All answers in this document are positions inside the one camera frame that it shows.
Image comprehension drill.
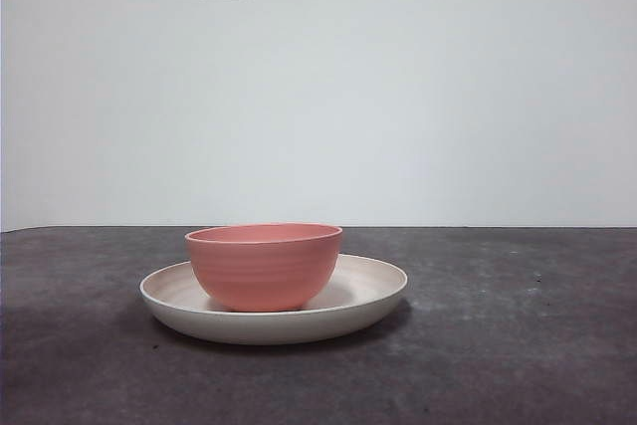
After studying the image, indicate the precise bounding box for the red ribbed bowl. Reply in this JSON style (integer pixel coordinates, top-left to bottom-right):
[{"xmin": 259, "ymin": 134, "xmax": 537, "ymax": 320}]
[{"xmin": 184, "ymin": 223, "xmax": 344, "ymax": 313}]

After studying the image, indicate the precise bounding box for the white round plate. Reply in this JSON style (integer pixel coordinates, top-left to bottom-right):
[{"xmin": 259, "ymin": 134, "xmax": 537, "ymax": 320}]
[{"xmin": 139, "ymin": 253, "xmax": 410, "ymax": 346}]

